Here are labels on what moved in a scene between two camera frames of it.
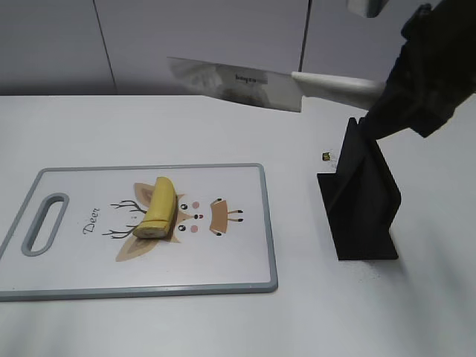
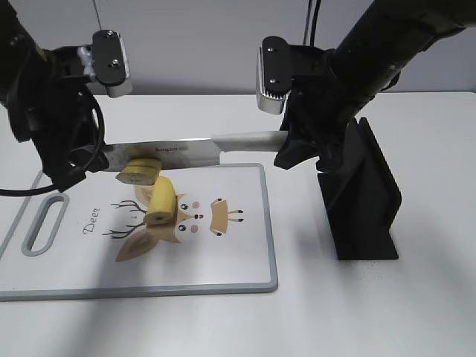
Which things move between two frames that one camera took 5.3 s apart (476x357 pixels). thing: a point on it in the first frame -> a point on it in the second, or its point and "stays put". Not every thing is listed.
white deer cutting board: x=222 y=240 stays put
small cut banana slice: x=155 y=229 -> x=140 y=171
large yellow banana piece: x=163 y=205 stays put
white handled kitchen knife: x=274 y=89 -> x=192 y=153
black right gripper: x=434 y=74 -> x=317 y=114
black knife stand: x=361 y=198 stays put
